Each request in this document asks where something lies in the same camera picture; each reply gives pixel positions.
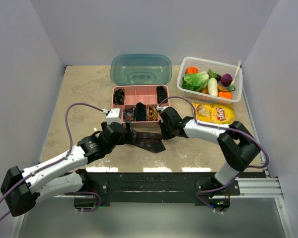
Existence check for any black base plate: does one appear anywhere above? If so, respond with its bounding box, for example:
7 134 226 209
74 169 240 211

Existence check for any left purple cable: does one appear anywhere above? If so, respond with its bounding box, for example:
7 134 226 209
0 103 109 234

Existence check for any orange toy pumpkin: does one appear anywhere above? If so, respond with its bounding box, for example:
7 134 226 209
185 67 199 74

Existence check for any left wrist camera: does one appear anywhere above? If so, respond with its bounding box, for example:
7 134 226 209
102 108 122 125

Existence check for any pink divided organizer box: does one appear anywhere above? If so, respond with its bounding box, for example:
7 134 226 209
112 85 169 125

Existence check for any yellow patterned rolled tie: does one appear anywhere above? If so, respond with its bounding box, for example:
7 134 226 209
147 105 158 121

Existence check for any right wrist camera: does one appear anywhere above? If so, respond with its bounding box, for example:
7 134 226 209
156 106 168 113

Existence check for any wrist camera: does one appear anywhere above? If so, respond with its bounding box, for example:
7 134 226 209
102 108 122 125
156 106 168 113

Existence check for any teal translucent plastic lid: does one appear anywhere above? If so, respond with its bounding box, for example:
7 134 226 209
110 54 172 86

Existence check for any toy green onion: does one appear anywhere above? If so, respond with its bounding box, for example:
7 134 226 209
227 59 241 92

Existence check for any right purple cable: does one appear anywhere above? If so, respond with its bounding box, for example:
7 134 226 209
158 96 270 215

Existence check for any green toy lettuce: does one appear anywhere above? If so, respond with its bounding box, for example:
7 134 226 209
181 71 210 92

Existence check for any dark green rolled tie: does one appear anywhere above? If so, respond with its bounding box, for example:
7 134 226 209
135 102 147 121

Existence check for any black gold patterned rolled tie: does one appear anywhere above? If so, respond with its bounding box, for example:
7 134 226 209
113 89 125 105

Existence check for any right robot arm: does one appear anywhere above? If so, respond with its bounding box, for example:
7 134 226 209
157 106 260 195

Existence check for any purple toy cabbage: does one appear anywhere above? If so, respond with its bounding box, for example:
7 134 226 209
221 73 233 87

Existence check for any dark toy eggplant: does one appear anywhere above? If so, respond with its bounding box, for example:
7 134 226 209
208 69 222 81

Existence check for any navy orange floral rolled tie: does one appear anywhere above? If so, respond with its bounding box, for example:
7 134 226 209
123 107 135 122

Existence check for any maroon blue-flowered tie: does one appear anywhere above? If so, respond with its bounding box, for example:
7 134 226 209
132 129 166 153

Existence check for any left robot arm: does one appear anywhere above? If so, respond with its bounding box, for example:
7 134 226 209
0 122 134 217

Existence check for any dark dotted rolled tie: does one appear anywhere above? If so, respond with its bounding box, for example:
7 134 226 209
156 85 168 104

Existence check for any purple cable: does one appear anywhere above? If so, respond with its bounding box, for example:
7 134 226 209
158 96 270 215
0 103 109 234

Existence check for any white plastic basket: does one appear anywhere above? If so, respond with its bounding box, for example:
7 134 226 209
177 57 243 105

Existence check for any white toy cabbage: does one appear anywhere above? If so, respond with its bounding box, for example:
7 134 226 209
207 78 218 96

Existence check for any yellow toy vegetable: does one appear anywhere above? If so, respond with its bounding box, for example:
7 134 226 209
201 85 227 94

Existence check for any yellow chips bag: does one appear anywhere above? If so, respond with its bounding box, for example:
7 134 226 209
193 103 236 124

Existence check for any orange toy carrot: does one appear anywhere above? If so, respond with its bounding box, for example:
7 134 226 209
218 91 232 99

